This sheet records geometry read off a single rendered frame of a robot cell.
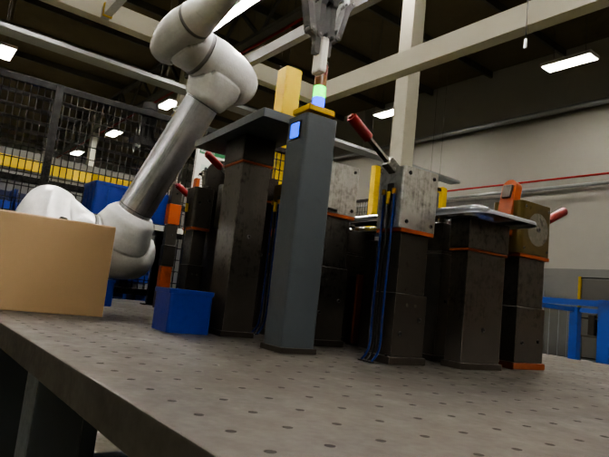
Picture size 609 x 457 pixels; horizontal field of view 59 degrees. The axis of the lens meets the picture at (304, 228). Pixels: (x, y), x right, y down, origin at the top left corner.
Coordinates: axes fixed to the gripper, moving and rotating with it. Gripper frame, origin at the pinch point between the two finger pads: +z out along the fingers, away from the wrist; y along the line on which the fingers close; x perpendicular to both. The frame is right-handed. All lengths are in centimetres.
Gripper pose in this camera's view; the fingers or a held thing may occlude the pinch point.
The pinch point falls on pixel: (320, 56)
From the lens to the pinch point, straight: 112.0
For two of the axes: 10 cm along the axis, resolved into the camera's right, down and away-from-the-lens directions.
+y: 8.3, 1.6, 5.3
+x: -5.4, 0.5, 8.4
